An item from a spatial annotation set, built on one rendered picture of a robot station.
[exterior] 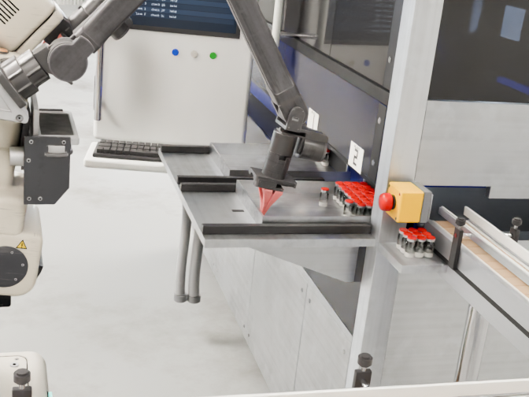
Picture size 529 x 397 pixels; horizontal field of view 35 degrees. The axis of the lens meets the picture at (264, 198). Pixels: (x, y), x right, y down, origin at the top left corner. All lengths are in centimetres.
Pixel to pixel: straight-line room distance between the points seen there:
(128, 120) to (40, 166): 88
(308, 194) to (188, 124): 72
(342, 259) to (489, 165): 41
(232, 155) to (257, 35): 70
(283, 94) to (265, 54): 10
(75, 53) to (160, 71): 102
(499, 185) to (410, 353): 46
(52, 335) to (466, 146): 185
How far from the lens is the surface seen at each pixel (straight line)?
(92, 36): 176
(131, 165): 259
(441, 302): 208
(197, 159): 240
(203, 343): 324
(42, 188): 196
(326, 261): 203
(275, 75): 186
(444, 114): 190
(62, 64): 175
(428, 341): 212
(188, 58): 273
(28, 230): 205
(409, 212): 184
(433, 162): 193
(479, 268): 176
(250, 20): 182
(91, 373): 302
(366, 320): 202
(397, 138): 187
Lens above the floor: 157
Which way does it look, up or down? 19 degrees down
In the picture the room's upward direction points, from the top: 6 degrees clockwise
